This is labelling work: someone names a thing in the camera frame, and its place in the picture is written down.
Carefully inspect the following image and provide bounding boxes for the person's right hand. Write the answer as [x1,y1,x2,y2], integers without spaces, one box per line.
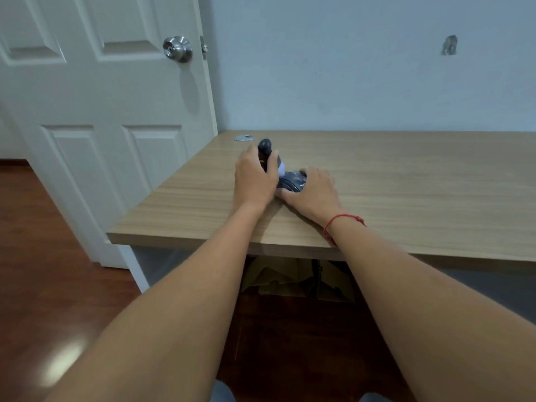
[274,167,347,229]

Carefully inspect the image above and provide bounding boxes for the person's left hand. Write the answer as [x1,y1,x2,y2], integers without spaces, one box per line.
[233,144,281,207]

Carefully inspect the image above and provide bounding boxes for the dark grey handheld device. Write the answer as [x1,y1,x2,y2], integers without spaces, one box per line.
[257,138,308,194]

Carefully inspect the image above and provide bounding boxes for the person's right forearm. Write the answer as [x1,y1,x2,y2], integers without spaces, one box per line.
[323,215,536,402]

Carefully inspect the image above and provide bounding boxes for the person's left forearm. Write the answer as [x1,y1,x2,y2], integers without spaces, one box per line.
[44,201,271,402]

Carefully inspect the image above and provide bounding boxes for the brown cardboard box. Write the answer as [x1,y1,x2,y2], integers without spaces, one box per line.
[243,257,356,305]

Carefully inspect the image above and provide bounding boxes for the silver round door knob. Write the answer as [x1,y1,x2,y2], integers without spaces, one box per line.
[162,36,193,63]

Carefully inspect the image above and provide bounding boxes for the white table leg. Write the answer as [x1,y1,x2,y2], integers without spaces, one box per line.
[126,245,150,294]

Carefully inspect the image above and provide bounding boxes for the white panel door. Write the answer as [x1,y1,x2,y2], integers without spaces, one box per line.
[0,0,219,269]

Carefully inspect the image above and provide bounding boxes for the grey-blue shorts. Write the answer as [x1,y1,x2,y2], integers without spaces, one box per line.
[209,380,394,402]

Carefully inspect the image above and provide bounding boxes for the red string bracelet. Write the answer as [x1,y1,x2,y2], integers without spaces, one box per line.
[322,213,367,247]

